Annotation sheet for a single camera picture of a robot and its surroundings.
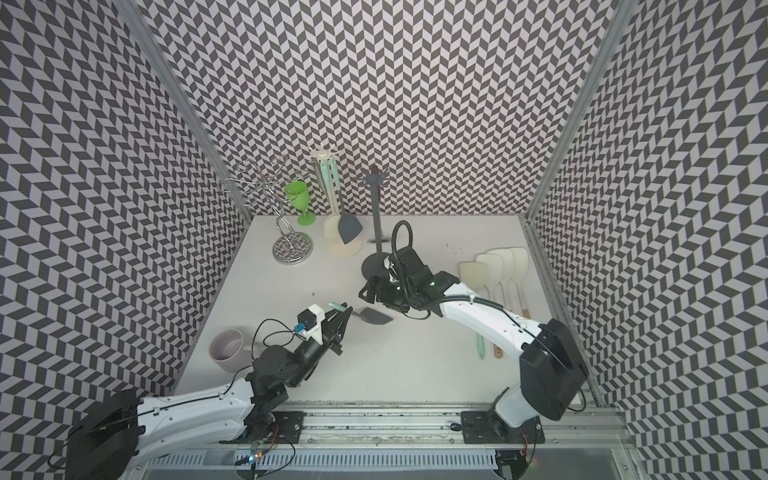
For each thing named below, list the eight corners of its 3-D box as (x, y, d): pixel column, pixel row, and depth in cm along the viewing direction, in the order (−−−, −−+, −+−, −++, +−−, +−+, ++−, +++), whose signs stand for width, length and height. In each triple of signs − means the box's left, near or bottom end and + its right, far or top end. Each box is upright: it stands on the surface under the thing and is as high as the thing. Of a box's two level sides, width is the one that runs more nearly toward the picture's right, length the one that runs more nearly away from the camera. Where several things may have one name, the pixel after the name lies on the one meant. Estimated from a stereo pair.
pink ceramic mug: (216, 355, 84) (200, 343, 77) (241, 334, 88) (228, 321, 81) (237, 381, 79) (222, 371, 72) (263, 357, 83) (250, 346, 76)
